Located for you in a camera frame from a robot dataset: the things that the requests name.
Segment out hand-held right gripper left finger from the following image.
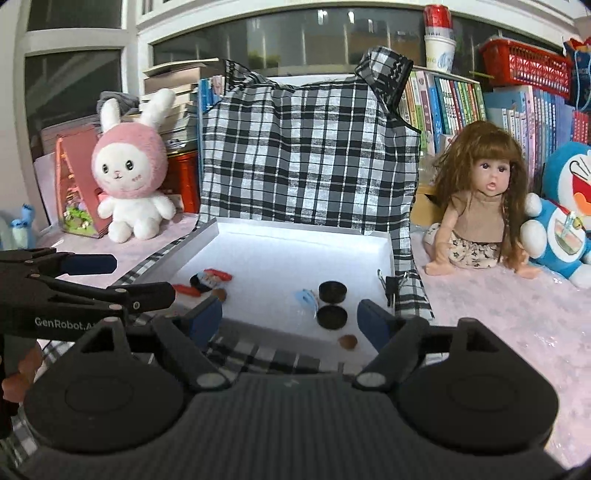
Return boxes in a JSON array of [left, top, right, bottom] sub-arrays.
[[81, 295, 232, 391]]

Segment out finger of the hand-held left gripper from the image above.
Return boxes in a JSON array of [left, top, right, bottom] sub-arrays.
[[0, 247, 118, 278], [31, 278, 177, 316]]

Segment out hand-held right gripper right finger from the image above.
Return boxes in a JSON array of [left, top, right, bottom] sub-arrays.
[[352, 298, 502, 391]]

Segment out black round container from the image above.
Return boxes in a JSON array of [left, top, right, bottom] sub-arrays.
[[318, 281, 348, 305], [316, 305, 350, 330]]

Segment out small blue white toy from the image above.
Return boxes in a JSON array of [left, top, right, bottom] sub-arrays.
[[295, 288, 320, 311]]

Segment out white shallow box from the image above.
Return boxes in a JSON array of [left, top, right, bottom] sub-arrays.
[[142, 218, 399, 366]]

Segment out person's left hand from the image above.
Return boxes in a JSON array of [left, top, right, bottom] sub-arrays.
[[2, 344, 43, 403]]

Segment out black binder clip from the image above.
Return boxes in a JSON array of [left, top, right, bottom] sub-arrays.
[[376, 268, 408, 308]]

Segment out small blue dinosaur toy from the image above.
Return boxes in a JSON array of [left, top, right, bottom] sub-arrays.
[[0, 202, 38, 251]]

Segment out pink house shaped box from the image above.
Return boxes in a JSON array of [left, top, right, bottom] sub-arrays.
[[54, 126, 112, 240]]

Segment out white card board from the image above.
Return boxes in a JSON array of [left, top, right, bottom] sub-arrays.
[[31, 154, 62, 232]]

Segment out pink white bunny plush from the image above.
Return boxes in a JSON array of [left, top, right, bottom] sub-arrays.
[[91, 88, 178, 244]]

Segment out red tin box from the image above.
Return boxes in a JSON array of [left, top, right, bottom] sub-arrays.
[[163, 151, 202, 215]]

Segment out pink bed cover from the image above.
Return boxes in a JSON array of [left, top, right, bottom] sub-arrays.
[[0, 210, 591, 476]]

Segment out brown cardboard box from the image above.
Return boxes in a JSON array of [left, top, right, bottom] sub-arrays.
[[410, 184, 445, 228]]

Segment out brown haired baby doll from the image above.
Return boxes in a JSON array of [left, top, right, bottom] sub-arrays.
[[423, 120, 544, 281]]

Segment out grey cloth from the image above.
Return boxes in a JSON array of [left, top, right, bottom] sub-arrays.
[[96, 90, 140, 117]]

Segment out black white plaid bag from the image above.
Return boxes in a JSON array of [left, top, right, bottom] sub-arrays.
[[0, 45, 435, 468]]

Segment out stack of pale books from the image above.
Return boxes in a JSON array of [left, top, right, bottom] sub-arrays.
[[140, 56, 228, 154]]

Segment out blue books behind bag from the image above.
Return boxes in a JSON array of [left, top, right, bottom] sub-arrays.
[[198, 75, 228, 112]]

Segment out blue robot cat plush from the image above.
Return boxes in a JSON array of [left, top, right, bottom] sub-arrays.
[[521, 140, 591, 290]]

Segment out row of colourful books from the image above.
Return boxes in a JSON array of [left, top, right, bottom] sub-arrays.
[[398, 66, 489, 154]]

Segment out row of blue books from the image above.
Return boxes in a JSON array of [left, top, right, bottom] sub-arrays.
[[481, 84, 591, 182]]

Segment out white paper cup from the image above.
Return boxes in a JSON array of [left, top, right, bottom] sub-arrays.
[[423, 34, 459, 73]]

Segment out red plastic basket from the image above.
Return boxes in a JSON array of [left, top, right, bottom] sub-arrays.
[[477, 37, 574, 101]]

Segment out red drink can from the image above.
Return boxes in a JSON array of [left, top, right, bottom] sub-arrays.
[[423, 3, 454, 38]]

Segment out blue gift bag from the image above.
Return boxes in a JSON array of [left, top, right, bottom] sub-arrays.
[[562, 36, 591, 112]]

